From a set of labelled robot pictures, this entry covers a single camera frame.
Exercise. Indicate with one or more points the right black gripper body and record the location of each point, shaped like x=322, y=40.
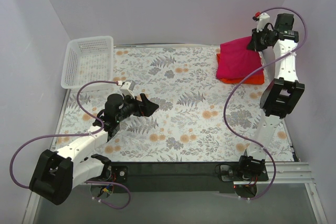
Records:
x=255, y=39

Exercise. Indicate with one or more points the pink t shirt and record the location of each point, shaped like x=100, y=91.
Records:
x=235, y=60

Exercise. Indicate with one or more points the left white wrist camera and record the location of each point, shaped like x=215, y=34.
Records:
x=126, y=88

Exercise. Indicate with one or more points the white plastic basket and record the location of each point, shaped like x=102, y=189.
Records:
x=86, y=60

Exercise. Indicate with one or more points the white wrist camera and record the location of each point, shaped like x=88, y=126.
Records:
x=262, y=19
x=126, y=88

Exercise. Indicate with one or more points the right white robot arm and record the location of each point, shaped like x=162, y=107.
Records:
x=283, y=92

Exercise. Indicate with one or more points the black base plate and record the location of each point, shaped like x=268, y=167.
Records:
x=178, y=176

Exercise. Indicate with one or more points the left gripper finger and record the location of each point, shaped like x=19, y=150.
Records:
x=149, y=107
x=142, y=99

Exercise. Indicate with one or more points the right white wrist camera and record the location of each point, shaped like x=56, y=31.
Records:
x=262, y=19

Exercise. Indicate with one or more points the floral table mat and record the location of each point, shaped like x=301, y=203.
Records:
x=200, y=119

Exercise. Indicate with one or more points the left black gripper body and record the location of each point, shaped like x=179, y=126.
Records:
x=140, y=106

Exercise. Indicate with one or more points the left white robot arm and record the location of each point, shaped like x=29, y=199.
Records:
x=58, y=172

